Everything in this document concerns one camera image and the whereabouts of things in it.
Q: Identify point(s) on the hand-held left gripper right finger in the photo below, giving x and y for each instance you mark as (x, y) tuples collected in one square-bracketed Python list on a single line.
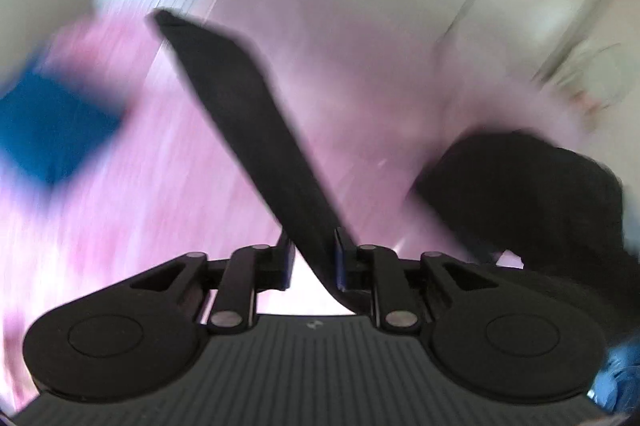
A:
[(341, 263)]

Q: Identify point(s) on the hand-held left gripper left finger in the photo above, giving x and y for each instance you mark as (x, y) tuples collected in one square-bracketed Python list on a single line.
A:
[(288, 263)]

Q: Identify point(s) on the black pants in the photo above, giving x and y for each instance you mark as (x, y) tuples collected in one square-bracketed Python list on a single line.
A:
[(250, 120)]

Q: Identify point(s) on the pink floral blanket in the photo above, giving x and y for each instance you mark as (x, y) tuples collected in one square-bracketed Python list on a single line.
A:
[(165, 206)]

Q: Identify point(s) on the pink pillow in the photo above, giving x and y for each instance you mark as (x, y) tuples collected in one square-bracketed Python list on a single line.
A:
[(360, 55)]

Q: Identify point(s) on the blue folded cloth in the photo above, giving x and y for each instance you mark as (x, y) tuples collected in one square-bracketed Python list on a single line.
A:
[(47, 125)]

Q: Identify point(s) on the blue denim cloth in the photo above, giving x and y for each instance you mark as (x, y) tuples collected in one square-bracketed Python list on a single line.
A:
[(617, 381)]

